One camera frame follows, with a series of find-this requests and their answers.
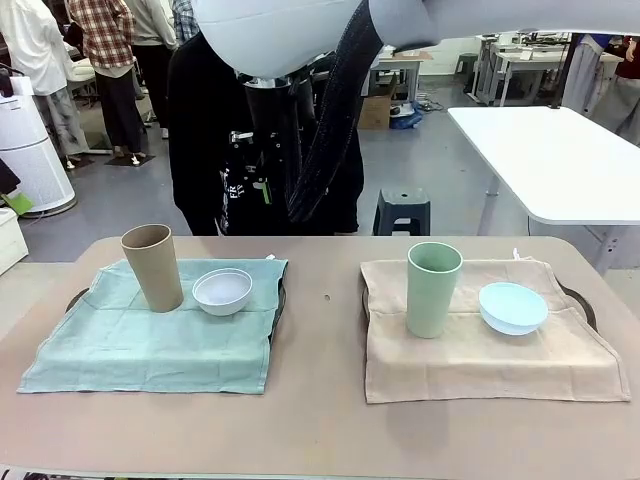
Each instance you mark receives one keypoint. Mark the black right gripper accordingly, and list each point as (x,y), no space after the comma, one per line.
(272,112)

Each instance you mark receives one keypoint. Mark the white bowl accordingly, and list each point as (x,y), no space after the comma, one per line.
(222,302)

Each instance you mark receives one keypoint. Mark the tan tall cup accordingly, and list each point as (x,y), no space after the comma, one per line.
(155,275)

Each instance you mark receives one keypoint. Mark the teal cloth mat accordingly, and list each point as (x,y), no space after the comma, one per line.
(150,350)

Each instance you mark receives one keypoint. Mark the green tall cup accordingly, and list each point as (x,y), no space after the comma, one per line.
(432,300)

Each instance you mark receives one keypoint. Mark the beige cloth mat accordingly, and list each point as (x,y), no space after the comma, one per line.
(475,360)

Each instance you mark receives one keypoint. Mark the light blue bowl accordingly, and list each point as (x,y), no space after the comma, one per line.
(510,307)

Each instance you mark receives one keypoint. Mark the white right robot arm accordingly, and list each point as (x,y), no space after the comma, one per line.
(280,35)

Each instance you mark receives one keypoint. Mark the dark brown serving tray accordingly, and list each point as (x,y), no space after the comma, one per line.
(592,311)
(280,300)

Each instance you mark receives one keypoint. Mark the white cylindrical air purifier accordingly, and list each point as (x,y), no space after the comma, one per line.
(40,150)

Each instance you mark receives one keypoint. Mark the white storage box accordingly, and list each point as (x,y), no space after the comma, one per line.
(12,240)

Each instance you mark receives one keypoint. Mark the person in black jacket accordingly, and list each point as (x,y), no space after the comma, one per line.
(200,150)

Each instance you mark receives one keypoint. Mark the cardboard box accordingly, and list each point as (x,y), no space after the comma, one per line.
(375,112)

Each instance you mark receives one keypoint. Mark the bystander in white shirt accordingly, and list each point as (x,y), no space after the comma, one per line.
(30,45)

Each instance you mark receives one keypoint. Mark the dark grey plastic stool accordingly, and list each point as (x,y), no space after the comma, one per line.
(402,202)

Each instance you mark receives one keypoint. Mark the bystander in red plaid shirt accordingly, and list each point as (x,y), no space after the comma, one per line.
(105,30)

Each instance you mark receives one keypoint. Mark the bystander in blue plaid shirt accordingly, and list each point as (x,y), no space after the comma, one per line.
(184,20)

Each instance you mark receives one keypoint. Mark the bystander in grey sweater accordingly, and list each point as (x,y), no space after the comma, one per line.
(155,30)

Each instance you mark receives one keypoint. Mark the wooden-top background desk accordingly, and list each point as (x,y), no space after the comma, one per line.
(410,54)

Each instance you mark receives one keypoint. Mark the grey background stool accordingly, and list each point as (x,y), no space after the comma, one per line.
(467,60)

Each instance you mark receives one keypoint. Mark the large white table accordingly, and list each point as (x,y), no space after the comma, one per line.
(550,160)

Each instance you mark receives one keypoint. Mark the white background workbench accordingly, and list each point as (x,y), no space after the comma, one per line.
(525,50)

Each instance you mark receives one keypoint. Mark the black slanted stand pole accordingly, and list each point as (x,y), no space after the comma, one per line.
(564,75)

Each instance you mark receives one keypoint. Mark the bystander in blue top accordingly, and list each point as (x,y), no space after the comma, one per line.
(590,75)

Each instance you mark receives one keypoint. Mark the bystander in dark red top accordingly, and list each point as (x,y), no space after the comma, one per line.
(625,100)

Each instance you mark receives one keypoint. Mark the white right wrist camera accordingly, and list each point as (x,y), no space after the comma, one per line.
(240,136)

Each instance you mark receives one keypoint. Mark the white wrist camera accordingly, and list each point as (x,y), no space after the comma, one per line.
(19,86)
(240,136)

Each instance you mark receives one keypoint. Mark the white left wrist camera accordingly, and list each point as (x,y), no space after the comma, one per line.
(19,86)

